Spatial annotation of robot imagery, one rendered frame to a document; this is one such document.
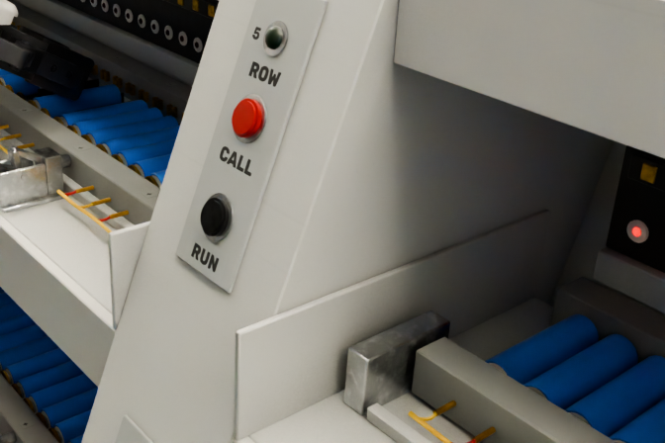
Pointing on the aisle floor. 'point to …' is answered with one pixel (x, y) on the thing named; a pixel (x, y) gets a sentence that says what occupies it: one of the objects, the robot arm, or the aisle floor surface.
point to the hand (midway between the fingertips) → (48, 63)
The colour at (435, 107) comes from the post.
